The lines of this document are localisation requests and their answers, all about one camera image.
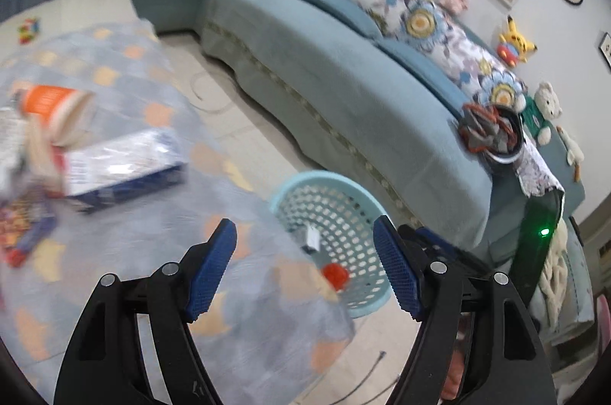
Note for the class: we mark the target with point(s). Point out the bowl with cloth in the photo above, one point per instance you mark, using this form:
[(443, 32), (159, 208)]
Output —
[(482, 128)]

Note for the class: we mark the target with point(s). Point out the white picture frame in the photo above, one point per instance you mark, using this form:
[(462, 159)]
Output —
[(606, 49)]

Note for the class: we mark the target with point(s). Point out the white duck plush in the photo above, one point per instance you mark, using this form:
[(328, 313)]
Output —
[(570, 147)]

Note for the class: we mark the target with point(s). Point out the small white box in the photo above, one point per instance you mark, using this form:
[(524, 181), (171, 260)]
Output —
[(310, 239)]

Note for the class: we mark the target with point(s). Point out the person's right hand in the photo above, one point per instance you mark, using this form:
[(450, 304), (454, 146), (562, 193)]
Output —
[(456, 369)]

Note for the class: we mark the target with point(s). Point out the dark round bowl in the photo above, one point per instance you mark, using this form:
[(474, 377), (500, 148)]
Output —
[(510, 154)]

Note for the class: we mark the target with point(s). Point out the white bear plush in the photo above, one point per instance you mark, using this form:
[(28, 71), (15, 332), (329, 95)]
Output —
[(546, 104)]

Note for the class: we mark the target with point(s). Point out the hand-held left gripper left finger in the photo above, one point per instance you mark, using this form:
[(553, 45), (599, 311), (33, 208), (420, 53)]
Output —
[(212, 271)]

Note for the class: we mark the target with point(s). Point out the yellow plush toy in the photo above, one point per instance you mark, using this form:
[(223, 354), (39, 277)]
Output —
[(513, 40)]

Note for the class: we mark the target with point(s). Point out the colourful snack packet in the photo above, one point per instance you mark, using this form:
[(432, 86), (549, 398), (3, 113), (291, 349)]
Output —
[(19, 223)]

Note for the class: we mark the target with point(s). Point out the light blue plastic basket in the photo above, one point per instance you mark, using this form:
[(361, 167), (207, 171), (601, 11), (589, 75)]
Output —
[(334, 209)]

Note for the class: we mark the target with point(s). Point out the white lace cloth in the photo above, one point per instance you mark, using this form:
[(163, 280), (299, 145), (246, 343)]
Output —
[(534, 171)]

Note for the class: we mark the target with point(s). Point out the colourful puzzle cube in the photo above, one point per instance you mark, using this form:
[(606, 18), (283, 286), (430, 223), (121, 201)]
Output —
[(28, 30)]

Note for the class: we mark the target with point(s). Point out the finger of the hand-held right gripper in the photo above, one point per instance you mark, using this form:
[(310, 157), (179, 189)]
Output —
[(444, 245), (417, 245)]

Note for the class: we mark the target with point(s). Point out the orange and white paper cup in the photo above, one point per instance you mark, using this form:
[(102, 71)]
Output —
[(47, 104)]

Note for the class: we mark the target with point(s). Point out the teal fabric sofa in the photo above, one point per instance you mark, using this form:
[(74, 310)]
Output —
[(334, 75)]

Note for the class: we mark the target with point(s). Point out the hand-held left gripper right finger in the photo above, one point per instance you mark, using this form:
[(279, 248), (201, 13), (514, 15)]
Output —
[(396, 271)]

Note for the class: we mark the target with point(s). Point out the white knitted blanket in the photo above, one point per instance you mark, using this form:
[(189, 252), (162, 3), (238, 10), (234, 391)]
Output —
[(556, 276)]

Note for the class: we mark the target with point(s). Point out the grey patterned table cloth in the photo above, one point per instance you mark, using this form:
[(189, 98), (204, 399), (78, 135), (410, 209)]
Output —
[(143, 290)]

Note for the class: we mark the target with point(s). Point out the blue sofa cushion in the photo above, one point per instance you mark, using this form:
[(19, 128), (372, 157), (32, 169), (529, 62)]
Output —
[(329, 4)]

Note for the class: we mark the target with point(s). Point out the blue and white carton box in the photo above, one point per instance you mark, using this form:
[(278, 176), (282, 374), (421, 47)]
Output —
[(119, 169)]

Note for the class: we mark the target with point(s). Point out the red round lid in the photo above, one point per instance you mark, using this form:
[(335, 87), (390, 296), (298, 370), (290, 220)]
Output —
[(334, 275)]

